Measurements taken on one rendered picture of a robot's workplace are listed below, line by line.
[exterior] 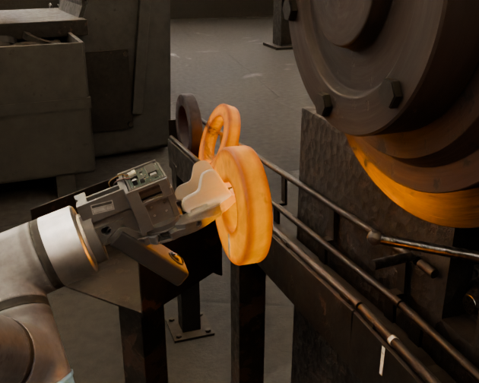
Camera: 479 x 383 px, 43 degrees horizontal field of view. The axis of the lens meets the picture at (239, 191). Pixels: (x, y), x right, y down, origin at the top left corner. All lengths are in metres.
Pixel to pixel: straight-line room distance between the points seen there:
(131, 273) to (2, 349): 0.52
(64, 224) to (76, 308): 1.44
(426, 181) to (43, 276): 0.44
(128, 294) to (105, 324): 1.03
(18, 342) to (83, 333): 1.39
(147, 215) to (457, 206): 0.35
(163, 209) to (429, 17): 0.41
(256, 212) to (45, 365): 0.29
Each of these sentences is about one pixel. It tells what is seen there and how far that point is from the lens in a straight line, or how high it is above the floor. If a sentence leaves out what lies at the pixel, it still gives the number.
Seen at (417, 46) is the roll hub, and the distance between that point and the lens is 0.48.
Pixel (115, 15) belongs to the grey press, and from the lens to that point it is 3.43.
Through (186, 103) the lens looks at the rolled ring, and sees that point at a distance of 1.63.
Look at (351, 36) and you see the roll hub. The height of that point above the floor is 1.07.
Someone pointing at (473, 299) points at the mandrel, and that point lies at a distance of 0.79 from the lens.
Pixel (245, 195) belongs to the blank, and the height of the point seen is 0.86.
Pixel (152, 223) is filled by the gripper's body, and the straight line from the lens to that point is 0.75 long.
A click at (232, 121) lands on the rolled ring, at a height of 0.76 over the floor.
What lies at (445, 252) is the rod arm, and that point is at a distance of 0.57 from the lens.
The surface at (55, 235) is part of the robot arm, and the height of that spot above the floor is 0.83.
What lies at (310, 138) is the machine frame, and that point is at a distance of 1.09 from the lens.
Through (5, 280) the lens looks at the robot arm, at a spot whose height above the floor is 0.79.
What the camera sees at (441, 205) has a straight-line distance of 0.62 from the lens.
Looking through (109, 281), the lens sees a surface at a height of 0.60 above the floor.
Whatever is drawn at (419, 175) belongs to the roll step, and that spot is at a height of 0.94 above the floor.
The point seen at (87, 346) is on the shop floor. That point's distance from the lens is 1.97.
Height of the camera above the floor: 1.14
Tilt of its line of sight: 22 degrees down
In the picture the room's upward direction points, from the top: straight up
